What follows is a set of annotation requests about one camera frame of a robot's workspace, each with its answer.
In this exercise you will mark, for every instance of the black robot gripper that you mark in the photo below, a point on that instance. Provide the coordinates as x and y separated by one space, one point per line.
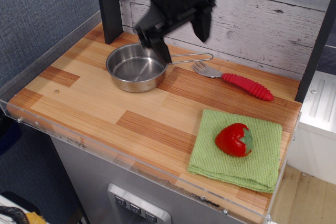
165 16

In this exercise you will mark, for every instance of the red toy tomato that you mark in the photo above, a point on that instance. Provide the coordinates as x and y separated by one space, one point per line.
235 140

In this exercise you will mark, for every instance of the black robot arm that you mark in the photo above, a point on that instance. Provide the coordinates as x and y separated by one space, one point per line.
165 16

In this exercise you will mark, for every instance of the green folded cloth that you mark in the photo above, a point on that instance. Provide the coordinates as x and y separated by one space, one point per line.
257 171

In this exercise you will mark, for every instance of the small steel saucepan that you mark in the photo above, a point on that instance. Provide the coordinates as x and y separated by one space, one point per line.
137 69

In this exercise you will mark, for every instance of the silver cabinet with dispenser panel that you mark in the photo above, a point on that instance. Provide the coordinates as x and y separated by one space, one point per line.
118 190

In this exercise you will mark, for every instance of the white ribbed appliance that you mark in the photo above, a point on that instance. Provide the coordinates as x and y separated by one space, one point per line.
313 149

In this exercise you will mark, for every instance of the yellow object at corner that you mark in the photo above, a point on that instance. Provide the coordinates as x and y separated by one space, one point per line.
34 218

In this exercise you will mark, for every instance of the fork with red handle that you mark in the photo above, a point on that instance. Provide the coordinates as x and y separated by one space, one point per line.
248 85

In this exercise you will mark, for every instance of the dark left vertical post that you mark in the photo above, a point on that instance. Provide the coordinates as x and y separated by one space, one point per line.
111 19

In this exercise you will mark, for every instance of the dark vertical post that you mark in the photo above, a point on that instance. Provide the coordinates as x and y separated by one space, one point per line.
111 19
317 51

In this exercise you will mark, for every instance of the dark right vertical post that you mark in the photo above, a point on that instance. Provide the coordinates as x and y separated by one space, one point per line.
317 51

